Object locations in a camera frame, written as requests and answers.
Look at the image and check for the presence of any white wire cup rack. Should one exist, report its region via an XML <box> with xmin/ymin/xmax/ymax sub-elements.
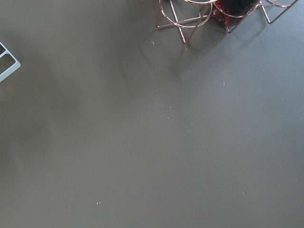
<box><xmin>0</xmin><ymin>43</ymin><xmax>21</xmax><ymax>82</ymax></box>

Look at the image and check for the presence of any copper wire bottle rack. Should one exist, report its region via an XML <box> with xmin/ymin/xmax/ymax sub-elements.
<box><xmin>155</xmin><ymin>0</ymin><xmax>298</xmax><ymax>45</ymax></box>

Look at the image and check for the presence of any dark drink bottle white cap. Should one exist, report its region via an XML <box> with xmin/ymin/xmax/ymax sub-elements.
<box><xmin>212</xmin><ymin>0</ymin><xmax>257</xmax><ymax>27</ymax></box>

